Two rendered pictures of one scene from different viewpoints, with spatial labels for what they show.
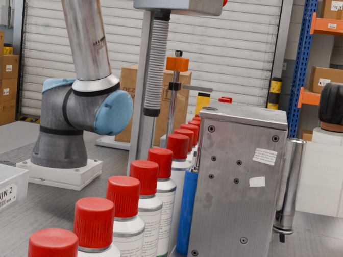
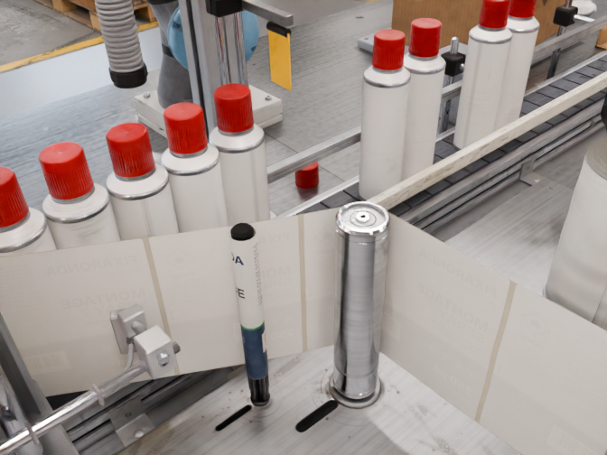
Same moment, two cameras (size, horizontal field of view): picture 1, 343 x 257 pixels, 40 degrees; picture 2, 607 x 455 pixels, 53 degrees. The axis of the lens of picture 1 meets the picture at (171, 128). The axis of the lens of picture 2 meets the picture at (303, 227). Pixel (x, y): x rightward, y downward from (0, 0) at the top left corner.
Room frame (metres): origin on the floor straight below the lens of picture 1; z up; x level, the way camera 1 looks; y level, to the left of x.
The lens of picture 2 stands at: (0.62, -0.42, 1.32)
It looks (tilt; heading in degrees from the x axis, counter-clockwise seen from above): 38 degrees down; 40
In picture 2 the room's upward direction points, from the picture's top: 2 degrees counter-clockwise
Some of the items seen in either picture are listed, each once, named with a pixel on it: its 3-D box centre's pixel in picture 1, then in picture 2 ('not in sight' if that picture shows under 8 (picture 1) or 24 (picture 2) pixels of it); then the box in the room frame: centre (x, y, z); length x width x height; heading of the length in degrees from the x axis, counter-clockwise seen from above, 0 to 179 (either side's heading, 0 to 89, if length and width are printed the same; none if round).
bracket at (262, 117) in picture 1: (245, 112); not in sight; (0.64, -0.10, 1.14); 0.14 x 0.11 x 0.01; 168
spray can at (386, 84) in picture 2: not in sight; (383, 121); (1.15, -0.10, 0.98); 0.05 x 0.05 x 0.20
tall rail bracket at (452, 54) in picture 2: not in sight; (460, 94); (1.41, -0.08, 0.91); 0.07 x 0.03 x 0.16; 78
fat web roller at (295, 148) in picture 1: (289, 185); (358, 311); (0.90, -0.25, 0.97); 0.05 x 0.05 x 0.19
